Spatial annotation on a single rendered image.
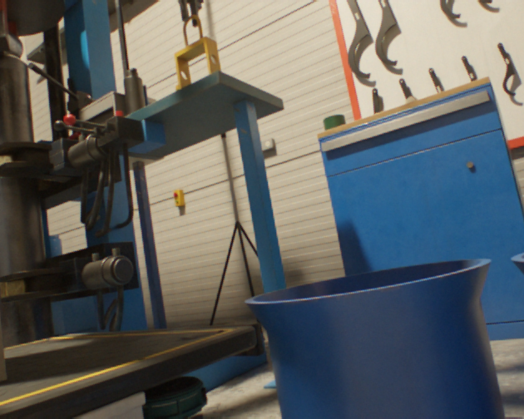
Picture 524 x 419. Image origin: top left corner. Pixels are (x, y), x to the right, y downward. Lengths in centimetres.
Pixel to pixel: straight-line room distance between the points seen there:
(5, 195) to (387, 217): 153
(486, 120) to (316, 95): 184
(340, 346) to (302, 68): 313
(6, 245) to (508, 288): 189
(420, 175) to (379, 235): 29
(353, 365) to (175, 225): 371
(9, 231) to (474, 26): 278
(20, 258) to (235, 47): 263
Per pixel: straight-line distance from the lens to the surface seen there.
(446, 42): 311
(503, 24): 309
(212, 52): 158
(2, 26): 211
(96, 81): 241
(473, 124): 175
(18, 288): 178
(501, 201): 171
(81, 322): 431
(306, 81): 343
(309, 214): 325
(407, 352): 44
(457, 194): 173
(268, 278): 151
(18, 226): 196
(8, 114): 209
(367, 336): 43
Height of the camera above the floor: 41
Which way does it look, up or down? 7 degrees up
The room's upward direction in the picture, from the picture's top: 10 degrees counter-clockwise
